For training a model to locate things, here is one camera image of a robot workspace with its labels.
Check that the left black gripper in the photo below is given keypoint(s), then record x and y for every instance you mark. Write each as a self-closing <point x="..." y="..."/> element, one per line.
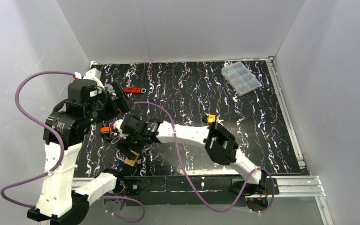
<point x="119" y="97"/>

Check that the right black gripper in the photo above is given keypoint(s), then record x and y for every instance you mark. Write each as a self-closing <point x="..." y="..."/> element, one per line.
<point x="117" y="133"/>

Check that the large brass padlock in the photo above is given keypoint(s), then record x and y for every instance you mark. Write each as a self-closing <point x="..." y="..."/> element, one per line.
<point x="132" y="160"/>

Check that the yellow padlock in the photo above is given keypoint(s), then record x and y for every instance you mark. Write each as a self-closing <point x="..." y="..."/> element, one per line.
<point x="209" y="119"/>

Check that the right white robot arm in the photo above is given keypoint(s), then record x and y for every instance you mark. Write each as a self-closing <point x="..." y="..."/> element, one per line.
<point x="218" y="142"/>

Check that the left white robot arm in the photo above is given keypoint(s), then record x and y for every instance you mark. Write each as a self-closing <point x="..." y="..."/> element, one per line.
<point x="88" y="102"/>

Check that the small brass padlock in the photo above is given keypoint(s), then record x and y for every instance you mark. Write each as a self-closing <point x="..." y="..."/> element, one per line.
<point x="117" y="138"/>

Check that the orange black padlock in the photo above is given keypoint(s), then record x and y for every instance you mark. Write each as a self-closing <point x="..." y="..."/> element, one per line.
<point x="105" y="133"/>

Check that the clear plastic screw box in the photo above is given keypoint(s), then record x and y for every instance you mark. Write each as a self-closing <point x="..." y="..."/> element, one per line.
<point x="240" y="78"/>

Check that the red handled adjustable wrench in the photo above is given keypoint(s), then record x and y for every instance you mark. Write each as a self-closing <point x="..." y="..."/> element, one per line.
<point x="128" y="90"/>

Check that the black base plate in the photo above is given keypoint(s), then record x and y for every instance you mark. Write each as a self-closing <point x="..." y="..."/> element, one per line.
<point x="175" y="190"/>

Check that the aluminium frame rail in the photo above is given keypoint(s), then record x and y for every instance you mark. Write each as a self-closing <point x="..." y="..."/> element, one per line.
<point x="300" y="185"/>

